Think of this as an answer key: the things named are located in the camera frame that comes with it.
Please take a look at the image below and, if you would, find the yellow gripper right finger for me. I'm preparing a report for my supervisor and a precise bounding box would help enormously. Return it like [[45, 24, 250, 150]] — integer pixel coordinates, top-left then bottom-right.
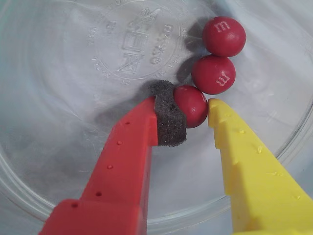
[[207, 98, 313, 235]]

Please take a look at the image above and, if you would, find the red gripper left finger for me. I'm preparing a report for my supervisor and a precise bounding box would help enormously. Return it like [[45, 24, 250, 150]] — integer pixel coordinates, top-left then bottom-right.
[[39, 80, 188, 235]]

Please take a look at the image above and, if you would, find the red candy pill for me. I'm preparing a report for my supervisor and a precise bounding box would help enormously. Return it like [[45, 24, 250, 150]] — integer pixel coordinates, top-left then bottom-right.
[[191, 55, 236, 95], [173, 85, 208, 128], [202, 16, 246, 57]]

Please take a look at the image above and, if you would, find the clear glass bowl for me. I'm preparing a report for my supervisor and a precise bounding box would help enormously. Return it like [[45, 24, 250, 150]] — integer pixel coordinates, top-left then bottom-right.
[[0, 0, 313, 226]]

